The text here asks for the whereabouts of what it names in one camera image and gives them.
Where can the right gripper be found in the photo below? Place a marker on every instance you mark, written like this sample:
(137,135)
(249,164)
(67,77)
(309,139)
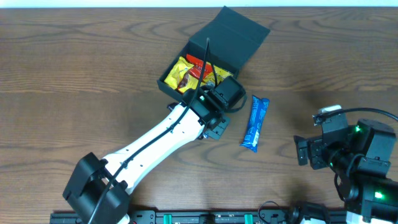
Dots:
(315,147)

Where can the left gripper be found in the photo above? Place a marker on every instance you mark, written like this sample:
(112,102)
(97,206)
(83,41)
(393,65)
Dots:
(193,94)

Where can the yellow Hacks candy bag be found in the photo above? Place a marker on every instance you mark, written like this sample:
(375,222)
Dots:
(212,79)

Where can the red candy bag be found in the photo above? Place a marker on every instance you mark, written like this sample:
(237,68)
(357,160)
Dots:
(196,70)

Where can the yellow snack packet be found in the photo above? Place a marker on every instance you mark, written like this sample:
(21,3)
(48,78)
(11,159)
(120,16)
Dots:
(187,82)
(177,73)

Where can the dark green box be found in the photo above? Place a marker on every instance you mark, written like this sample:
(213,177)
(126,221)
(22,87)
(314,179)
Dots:
(233,41)

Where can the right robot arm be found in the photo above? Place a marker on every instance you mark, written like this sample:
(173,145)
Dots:
(358,154)

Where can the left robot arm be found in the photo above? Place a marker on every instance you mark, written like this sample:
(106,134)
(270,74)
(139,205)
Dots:
(99,189)

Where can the blue snack bar wrapper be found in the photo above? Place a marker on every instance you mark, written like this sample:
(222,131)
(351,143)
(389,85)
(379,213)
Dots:
(257,116)

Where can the dark blue snack bar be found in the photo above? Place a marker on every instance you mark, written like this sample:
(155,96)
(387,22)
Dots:
(171,106)

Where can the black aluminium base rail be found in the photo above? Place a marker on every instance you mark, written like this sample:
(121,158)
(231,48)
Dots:
(301,212)

